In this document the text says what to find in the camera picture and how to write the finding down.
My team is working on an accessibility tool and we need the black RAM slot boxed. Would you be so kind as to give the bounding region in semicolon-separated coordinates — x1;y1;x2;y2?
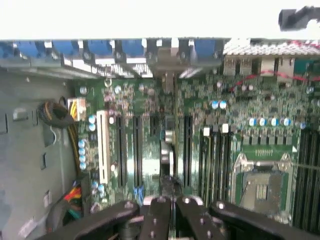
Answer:
298;129;307;232
200;126;212;201
306;129;315;233
219;122;231;201
211;124;221;201
313;129;320;235
229;124;237;201

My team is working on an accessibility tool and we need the long black expansion slot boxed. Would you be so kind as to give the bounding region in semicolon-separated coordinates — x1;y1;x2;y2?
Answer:
115;115;127;189
132;115;144;188
183;115;194;189

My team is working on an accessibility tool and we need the CPU socket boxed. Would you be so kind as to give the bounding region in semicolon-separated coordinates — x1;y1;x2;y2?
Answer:
234;151;300;219

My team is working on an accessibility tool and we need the white expansion slot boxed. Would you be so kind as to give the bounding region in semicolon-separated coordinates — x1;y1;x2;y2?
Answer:
96;109;111;185

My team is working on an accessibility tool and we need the short black expansion slot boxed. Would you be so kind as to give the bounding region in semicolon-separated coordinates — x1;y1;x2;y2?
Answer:
149;115;160;138

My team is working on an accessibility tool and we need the green motherboard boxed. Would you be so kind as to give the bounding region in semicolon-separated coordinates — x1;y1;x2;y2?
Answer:
72;56;320;237

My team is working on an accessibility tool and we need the white power connector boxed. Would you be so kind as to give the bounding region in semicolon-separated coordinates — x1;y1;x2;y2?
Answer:
67;96;87;122

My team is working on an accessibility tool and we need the open dark grey PC case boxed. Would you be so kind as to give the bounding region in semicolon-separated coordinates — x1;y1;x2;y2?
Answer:
0;37;320;240

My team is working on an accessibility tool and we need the blue card retainer clip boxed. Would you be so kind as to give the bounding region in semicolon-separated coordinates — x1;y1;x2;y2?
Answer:
86;39;114;59
16;40;40;59
0;41;15;60
194;39;217;59
121;39;145;58
51;39;79;58

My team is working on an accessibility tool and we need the multicolour wire bundle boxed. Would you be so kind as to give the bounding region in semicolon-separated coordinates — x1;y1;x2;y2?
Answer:
63;184;84;219

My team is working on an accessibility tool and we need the yellow black power wire bundle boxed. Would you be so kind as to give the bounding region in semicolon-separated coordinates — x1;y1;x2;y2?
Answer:
37;99;82;176

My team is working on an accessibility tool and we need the red wire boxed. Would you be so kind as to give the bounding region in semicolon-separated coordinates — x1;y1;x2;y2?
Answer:
228;70;320;93

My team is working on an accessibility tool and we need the black bracket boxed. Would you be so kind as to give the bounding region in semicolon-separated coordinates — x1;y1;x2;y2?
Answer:
278;5;320;33

